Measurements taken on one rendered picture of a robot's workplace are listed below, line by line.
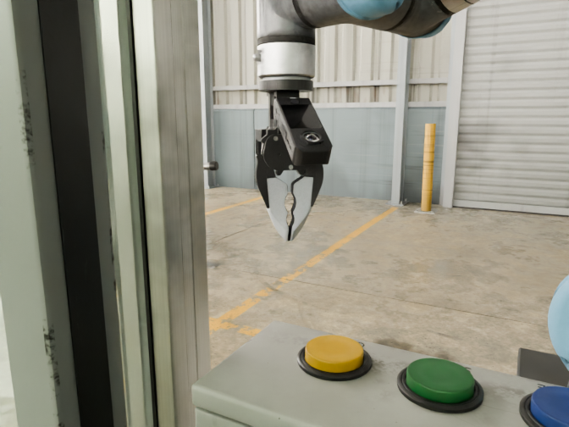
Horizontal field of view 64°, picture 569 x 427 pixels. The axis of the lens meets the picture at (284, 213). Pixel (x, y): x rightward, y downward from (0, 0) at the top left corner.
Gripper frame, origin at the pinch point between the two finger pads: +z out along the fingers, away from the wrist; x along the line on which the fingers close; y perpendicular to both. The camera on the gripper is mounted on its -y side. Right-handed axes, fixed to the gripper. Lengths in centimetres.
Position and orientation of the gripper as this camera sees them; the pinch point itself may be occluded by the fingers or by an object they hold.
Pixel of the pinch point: (290, 233)
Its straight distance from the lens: 62.3
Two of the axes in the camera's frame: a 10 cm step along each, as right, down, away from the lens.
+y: -2.0, -2.0, 9.6
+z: 0.0, 9.8, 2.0
